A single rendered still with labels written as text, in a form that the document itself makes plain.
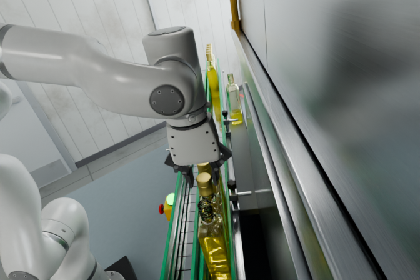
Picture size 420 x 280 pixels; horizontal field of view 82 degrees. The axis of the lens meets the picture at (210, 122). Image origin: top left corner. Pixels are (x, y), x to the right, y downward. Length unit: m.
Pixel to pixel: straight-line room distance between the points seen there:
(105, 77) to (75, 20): 2.68
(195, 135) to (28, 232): 0.47
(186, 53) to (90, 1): 2.69
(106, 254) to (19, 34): 1.03
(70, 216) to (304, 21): 0.77
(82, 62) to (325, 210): 0.34
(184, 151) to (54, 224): 0.46
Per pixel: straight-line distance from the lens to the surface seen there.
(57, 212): 0.84
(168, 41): 0.38
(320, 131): 0.20
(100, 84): 0.36
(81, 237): 0.90
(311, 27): 0.19
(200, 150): 0.48
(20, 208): 0.73
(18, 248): 0.77
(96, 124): 3.26
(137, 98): 0.33
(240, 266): 0.75
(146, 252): 1.22
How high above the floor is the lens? 1.71
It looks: 30 degrees down
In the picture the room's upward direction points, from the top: 12 degrees counter-clockwise
